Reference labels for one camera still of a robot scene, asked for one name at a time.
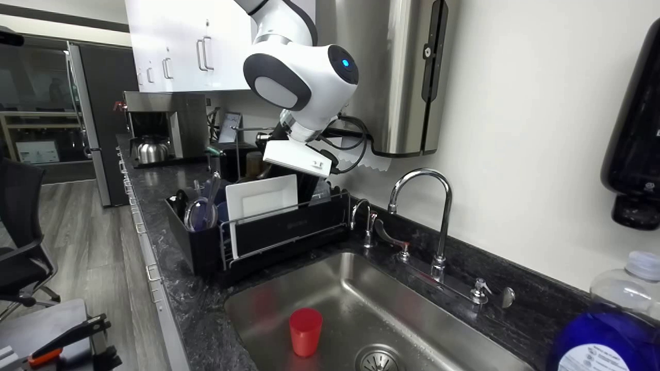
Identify small chrome side faucet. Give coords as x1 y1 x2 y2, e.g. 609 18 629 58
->
346 198 415 266

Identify black coffee maker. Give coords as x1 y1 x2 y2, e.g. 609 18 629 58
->
122 88 210 168

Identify black office chair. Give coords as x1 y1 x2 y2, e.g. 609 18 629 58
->
0 158 61 308

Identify stainless steel sink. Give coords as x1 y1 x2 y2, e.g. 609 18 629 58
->
222 248 540 371

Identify black wall soap dispenser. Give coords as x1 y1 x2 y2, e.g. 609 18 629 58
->
601 17 660 232

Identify clear wine glass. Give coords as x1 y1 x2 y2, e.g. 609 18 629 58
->
181 194 219 232

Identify steel paper towel dispenser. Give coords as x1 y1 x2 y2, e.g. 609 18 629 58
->
316 0 451 158

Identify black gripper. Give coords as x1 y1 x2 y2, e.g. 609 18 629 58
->
300 172 334 206

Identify black dish rack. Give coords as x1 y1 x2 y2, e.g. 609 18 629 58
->
163 185 352 284

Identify red plastic cup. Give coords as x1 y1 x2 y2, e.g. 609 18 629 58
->
287 305 326 361

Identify white plastic container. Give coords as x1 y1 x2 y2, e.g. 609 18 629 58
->
222 171 302 264

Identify chrome gooseneck faucet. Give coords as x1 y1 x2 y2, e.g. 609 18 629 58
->
386 167 455 284

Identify white cabinets with handles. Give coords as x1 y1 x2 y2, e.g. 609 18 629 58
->
122 0 254 94

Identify chrome lever handle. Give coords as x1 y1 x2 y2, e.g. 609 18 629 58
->
468 273 495 307

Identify metal sink drain strainer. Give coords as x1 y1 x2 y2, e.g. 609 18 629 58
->
352 341 406 371

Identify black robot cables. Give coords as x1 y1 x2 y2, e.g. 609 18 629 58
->
320 112 377 175

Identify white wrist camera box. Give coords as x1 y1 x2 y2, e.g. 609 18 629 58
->
260 137 337 179

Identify blue soap bottle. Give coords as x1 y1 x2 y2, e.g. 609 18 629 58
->
546 248 660 371

